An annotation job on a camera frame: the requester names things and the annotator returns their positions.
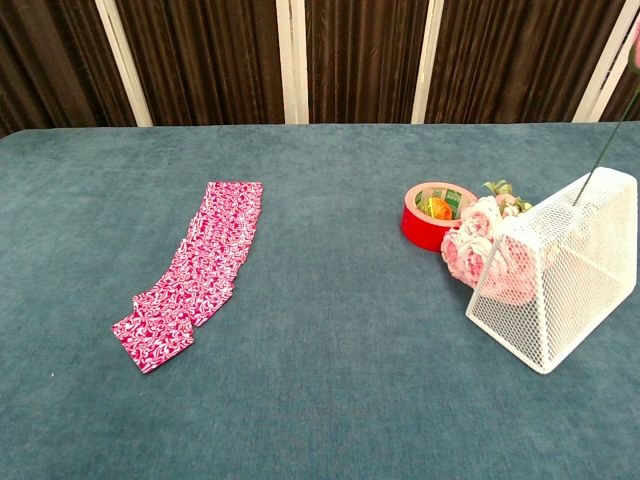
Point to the pink rose with green stem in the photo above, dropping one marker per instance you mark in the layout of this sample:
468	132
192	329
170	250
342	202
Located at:
636	55

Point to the small orange green wrapped item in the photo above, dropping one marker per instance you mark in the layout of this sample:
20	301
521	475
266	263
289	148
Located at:
437	209

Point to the white frame post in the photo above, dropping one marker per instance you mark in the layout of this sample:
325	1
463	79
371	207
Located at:
605	60
125	65
429	60
292	60

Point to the red tape roll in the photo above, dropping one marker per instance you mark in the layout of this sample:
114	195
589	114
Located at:
415	225

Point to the blue felt table cover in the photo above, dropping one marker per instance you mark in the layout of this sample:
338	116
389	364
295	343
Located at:
325	350

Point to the pink playing card spread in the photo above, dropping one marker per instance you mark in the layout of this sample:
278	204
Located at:
220	240

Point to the brown curtain panel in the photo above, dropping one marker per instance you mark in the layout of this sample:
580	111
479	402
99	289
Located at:
515	60
210	60
365	60
622	97
50	50

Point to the pink artificial flower bouquet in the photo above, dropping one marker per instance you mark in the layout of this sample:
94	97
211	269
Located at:
475	240

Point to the pink patterned playing card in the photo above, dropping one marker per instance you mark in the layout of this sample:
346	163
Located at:
150	345
145	305

